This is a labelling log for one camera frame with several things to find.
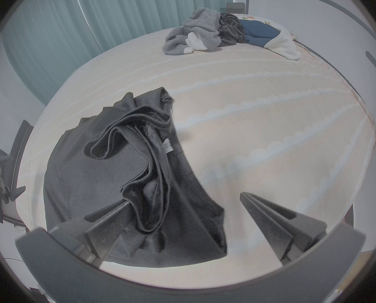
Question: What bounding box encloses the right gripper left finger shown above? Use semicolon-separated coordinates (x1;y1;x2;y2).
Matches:
49;200;135;263

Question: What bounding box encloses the black T-shirt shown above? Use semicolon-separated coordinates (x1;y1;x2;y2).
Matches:
43;87;228;261

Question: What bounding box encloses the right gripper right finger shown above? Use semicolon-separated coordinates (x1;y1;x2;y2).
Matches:
239;192;328;262

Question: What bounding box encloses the pile of clothes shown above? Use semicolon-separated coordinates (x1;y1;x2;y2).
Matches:
162;7;302;61

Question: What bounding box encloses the white printed pillow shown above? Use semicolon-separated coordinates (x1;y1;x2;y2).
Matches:
238;13;298;41

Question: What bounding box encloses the bed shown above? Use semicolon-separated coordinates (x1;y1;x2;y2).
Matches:
16;0;376;288

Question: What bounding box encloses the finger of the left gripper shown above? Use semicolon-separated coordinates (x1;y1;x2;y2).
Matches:
9;186;27;202

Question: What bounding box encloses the blue-green curtain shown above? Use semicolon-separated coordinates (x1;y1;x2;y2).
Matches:
1;0;97;106
73;0;234;63

